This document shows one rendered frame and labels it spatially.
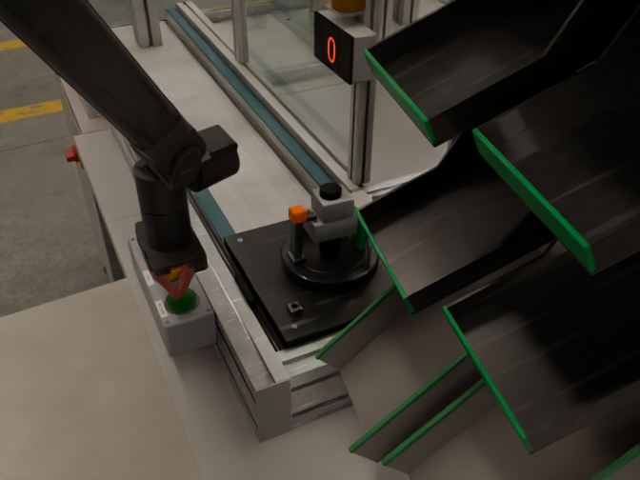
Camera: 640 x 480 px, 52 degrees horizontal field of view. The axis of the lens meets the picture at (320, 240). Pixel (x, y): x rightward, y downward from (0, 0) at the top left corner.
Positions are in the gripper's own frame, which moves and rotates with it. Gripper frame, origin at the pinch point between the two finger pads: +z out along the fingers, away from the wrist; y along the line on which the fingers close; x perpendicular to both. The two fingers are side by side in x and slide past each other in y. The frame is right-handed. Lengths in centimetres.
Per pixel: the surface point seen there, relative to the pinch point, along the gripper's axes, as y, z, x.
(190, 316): -3.1, 2.0, -0.6
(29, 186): 204, 99, 20
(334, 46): 16.6, -23.0, -30.9
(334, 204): -3.5, -10.4, -21.3
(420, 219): -25.5, -23.2, -18.9
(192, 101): 68, 7, -22
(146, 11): 105, -2, -22
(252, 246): 6.5, 1.0, -13.1
